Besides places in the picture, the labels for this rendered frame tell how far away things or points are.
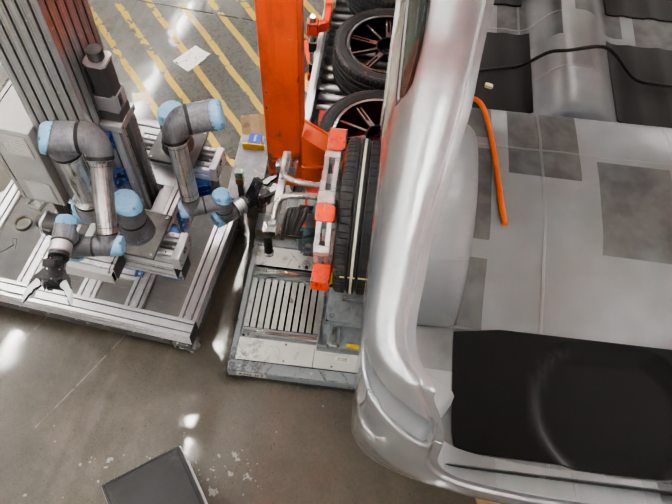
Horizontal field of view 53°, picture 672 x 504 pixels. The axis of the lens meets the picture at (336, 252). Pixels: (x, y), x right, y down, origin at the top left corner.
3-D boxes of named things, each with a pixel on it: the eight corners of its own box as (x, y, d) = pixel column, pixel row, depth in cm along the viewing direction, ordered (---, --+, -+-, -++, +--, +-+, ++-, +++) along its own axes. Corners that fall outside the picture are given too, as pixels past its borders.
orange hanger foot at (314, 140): (405, 199, 334) (414, 153, 305) (300, 187, 336) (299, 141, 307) (407, 172, 343) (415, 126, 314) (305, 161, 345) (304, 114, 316)
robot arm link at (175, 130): (154, 118, 247) (182, 225, 277) (184, 113, 249) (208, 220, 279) (152, 105, 256) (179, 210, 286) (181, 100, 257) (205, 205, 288)
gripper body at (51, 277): (66, 293, 229) (73, 263, 236) (62, 281, 222) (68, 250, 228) (42, 292, 228) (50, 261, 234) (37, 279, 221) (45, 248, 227)
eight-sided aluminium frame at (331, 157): (327, 299, 297) (330, 231, 250) (312, 298, 297) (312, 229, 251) (341, 201, 325) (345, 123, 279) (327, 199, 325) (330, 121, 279)
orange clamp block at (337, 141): (345, 151, 278) (347, 129, 276) (326, 149, 279) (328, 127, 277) (346, 150, 285) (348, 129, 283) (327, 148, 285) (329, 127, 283)
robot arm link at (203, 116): (182, 103, 301) (182, 104, 249) (215, 97, 304) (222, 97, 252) (188, 130, 304) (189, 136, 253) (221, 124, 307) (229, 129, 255)
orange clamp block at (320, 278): (331, 272, 276) (328, 291, 272) (312, 270, 277) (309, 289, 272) (331, 264, 271) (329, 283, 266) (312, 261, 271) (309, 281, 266)
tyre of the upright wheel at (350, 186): (407, 114, 291) (389, 233, 333) (352, 108, 292) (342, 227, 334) (403, 203, 240) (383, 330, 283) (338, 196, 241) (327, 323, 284)
